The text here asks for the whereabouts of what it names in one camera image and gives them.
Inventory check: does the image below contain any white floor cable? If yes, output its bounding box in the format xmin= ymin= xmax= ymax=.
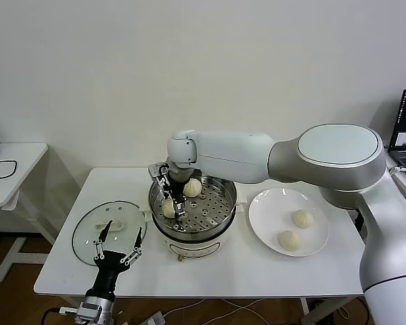
xmin=162 ymin=297 xmax=268 ymax=321

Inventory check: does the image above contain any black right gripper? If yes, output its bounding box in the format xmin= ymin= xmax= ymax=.
xmin=156 ymin=168 xmax=194 ymax=221

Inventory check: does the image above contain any glass lid with cream handle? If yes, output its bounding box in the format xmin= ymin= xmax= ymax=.
xmin=72 ymin=200 xmax=148 ymax=267

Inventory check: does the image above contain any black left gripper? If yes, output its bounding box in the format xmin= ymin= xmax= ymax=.
xmin=91 ymin=220 xmax=143 ymax=293

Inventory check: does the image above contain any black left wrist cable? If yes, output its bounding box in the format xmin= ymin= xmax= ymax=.
xmin=42 ymin=306 xmax=81 ymax=325

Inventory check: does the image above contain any white steamed baozi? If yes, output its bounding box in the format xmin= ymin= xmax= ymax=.
xmin=277 ymin=230 xmax=302 ymax=252
xmin=161 ymin=199 xmax=177 ymax=219
xmin=183 ymin=178 xmax=201 ymax=198
xmin=292 ymin=209 xmax=315 ymax=230

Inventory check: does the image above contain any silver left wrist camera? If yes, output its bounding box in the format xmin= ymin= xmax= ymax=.
xmin=77 ymin=300 xmax=103 ymax=321

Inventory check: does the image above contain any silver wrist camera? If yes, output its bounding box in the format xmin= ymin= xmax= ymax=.
xmin=77 ymin=300 xmax=103 ymax=321
xmin=148 ymin=163 xmax=170 ymax=179

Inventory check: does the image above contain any white side table with label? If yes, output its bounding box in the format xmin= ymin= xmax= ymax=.
xmin=385 ymin=148 xmax=406 ymax=211

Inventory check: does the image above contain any white round plate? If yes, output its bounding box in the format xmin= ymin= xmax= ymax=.
xmin=248 ymin=188 xmax=330 ymax=257

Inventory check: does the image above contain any stainless steel pot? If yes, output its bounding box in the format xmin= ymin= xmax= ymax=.
xmin=148 ymin=169 xmax=238 ymax=240

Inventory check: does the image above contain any white power strip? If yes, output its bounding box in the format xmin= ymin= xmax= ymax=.
xmin=143 ymin=311 xmax=166 ymax=325

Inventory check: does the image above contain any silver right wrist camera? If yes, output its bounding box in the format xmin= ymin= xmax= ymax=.
xmin=148 ymin=163 xmax=170 ymax=179

